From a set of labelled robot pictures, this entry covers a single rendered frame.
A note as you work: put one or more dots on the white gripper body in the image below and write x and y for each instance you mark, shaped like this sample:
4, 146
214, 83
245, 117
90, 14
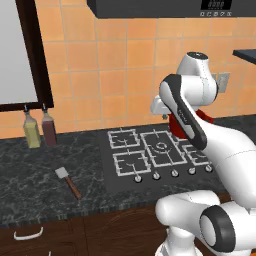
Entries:
158, 106

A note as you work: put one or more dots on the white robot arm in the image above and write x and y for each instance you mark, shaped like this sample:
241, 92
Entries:
230, 146

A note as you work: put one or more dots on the red pot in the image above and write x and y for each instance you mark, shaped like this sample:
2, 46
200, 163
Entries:
176, 128

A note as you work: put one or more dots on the silver hob knob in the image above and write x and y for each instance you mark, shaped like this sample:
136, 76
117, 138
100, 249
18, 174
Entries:
156, 176
137, 179
191, 171
174, 173
208, 168

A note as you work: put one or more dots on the black hob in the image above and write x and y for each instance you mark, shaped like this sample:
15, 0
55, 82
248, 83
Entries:
126, 180

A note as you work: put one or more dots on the dark red sauce bottle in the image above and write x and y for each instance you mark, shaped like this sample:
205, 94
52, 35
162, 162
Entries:
49, 131

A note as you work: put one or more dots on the dark wood cupboard door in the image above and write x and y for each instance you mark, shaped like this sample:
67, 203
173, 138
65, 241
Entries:
123, 230

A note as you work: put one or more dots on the yellow oil bottle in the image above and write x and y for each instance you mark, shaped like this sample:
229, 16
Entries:
32, 133

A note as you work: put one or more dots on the dark wood drawer front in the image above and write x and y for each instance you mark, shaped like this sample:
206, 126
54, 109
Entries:
56, 238

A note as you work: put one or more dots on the grey wall socket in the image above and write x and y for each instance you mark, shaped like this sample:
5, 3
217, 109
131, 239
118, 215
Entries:
222, 81

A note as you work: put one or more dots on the dark wall shelf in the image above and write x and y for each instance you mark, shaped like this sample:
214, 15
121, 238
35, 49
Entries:
246, 55

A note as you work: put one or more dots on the window with dark frame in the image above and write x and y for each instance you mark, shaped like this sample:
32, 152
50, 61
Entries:
16, 50

